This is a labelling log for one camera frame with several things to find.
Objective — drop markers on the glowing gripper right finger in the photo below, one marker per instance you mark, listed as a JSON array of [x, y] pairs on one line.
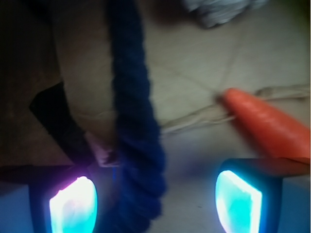
[[270, 195]]

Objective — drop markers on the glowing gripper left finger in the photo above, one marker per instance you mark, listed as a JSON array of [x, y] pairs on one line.
[[67, 199]]

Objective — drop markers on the orange toy carrot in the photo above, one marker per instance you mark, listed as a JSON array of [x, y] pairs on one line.
[[279, 134]]

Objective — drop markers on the brown paper bag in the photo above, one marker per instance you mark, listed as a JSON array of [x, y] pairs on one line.
[[188, 66]]

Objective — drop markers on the crumpled white paper ball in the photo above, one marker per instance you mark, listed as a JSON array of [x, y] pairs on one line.
[[213, 13]]

